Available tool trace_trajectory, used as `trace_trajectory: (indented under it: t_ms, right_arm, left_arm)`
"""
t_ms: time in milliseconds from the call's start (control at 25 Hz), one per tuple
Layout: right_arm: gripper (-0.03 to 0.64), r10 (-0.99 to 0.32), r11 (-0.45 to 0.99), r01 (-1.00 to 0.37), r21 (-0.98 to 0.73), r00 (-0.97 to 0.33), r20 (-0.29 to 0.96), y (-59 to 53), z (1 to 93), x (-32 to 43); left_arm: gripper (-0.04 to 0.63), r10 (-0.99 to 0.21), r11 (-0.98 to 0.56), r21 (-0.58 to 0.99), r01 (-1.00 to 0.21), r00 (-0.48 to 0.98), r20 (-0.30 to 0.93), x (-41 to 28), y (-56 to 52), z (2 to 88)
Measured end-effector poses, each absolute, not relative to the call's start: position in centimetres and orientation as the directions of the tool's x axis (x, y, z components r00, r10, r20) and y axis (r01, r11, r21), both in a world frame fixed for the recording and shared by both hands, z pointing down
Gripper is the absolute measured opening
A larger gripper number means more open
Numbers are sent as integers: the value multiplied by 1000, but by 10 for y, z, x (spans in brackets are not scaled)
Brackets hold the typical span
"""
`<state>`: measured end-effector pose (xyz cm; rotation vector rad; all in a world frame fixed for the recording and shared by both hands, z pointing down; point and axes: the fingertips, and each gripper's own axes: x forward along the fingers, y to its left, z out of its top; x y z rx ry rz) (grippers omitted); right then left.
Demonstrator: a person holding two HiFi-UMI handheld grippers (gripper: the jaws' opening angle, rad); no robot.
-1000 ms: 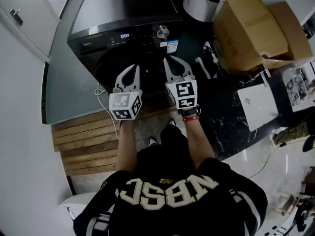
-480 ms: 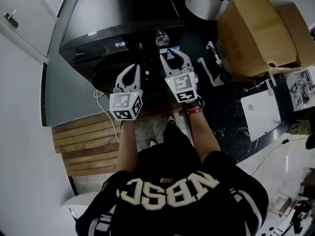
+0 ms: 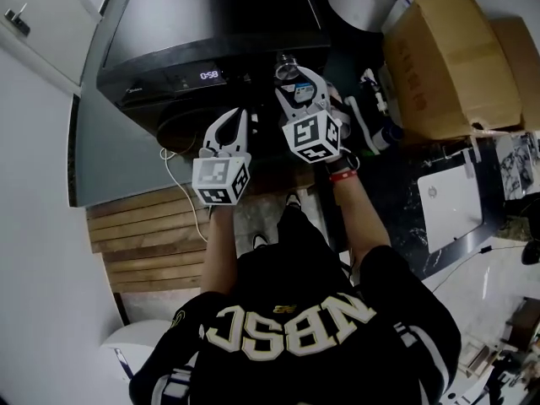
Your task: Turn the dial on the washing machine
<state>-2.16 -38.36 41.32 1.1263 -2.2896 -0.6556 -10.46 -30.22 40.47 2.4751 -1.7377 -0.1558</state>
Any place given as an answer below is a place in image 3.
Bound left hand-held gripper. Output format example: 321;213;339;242
192;107;252;207

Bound person's right forearm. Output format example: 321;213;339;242
328;158;392;265

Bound person's black trousers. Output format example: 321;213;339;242
275;203;338;255

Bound person's left forearm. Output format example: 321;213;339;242
199;203;242;300

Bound black marble-pattern table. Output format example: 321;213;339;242
358;135;514;280

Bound large brown cardboard box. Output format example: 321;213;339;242
381;0;525;141

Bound white laptop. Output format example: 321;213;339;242
417;168;484;255

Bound black cable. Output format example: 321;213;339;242
433;242;527;289

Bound small brown cardboard box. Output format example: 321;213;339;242
488;14;540;131

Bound person's black lettered jersey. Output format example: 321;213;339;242
127;242;463;405

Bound black door lock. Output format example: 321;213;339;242
3;3;31;38

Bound black washing machine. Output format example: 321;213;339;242
95;0;332;156

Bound black wristwatch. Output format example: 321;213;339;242
328;150;361;175

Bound white hose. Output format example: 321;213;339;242
344;68;404;154

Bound wooden slatted platform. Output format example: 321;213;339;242
85;182;212;294

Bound marble-pattern tile stack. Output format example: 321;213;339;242
494;132;540;200

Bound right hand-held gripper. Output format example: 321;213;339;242
274;67;343;165

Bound white cable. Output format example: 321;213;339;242
159;147;210;243

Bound white round bin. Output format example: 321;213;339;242
98;318;170;384

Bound white cabinet door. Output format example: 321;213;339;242
0;0;122;90

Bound wooden frame pieces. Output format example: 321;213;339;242
458;296;540;398

